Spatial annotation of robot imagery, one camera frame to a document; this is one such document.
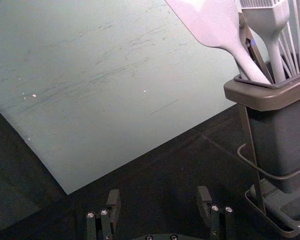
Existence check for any black table cloth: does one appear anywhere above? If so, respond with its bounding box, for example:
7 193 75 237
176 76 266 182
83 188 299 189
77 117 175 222
0 44 300 240

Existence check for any white pastry brush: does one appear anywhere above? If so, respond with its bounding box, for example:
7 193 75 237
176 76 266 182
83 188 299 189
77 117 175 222
239 0 291 84

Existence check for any white wire whisk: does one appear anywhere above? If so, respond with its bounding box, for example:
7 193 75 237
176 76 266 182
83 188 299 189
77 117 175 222
278 0 300 76

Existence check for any plain pale wall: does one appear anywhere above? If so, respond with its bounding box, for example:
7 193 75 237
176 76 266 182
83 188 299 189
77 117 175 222
0 0 300 196

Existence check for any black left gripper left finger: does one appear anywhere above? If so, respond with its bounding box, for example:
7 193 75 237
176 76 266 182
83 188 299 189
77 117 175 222
86 188 121 240

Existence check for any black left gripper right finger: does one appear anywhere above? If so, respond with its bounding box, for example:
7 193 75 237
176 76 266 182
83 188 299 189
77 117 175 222
195 185 238 240

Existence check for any dark grey utensil holder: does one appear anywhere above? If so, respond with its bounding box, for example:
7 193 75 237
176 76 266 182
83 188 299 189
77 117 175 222
223 66 300 195

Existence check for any black rack with steel bars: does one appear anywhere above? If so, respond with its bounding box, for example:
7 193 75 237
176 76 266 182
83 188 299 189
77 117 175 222
239 104 300 239

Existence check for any white spatula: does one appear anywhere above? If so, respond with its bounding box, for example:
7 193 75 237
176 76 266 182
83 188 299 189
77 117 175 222
164 0 272 85

